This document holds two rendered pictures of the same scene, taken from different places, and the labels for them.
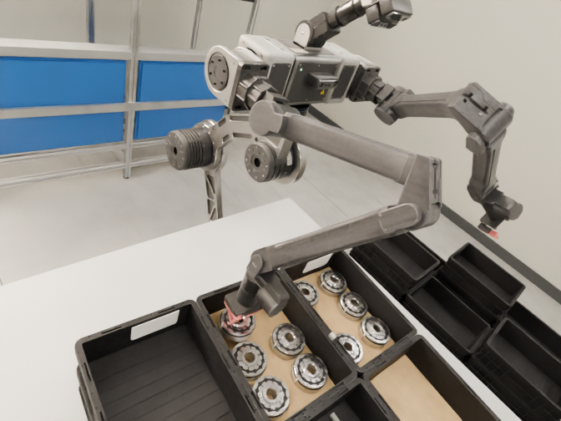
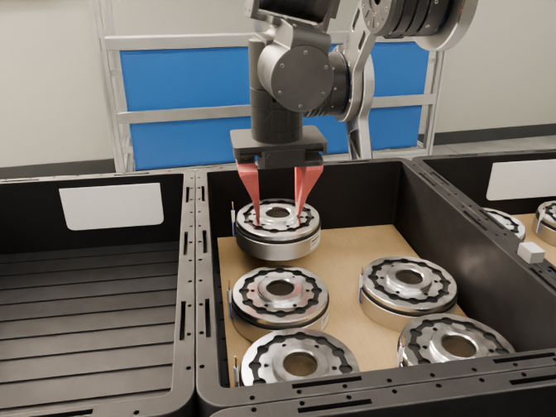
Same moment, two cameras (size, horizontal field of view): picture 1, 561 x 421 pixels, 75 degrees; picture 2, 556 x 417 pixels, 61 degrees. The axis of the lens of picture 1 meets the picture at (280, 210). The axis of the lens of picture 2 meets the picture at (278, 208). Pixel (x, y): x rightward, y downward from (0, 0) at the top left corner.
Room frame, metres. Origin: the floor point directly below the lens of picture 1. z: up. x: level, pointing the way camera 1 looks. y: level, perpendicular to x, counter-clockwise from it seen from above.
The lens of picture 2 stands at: (0.24, -0.34, 1.16)
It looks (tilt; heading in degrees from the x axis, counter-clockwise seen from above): 26 degrees down; 41
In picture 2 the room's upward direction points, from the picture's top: straight up
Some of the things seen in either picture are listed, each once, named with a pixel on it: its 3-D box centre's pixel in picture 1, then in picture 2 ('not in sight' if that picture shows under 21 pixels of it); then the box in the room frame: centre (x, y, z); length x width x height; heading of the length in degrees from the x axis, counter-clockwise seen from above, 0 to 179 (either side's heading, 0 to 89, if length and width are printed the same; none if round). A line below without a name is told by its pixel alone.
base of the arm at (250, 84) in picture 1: (256, 93); not in sight; (0.84, 0.16, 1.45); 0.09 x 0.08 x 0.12; 145
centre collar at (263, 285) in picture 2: (250, 357); (280, 289); (0.55, -0.07, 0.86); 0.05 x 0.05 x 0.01
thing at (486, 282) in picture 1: (465, 294); not in sight; (1.79, -1.27, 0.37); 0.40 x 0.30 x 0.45; 55
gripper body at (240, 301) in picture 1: (248, 294); (276, 119); (0.62, -0.01, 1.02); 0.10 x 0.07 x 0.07; 140
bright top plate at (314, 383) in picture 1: (310, 370); (457, 351); (0.59, -0.25, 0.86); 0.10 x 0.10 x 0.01
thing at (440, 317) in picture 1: (432, 327); not in sight; (1.47, -1.04, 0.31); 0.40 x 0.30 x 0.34; 55
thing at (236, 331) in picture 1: (238, 319); (278, 218); (0.63, -0.01, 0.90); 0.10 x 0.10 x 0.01
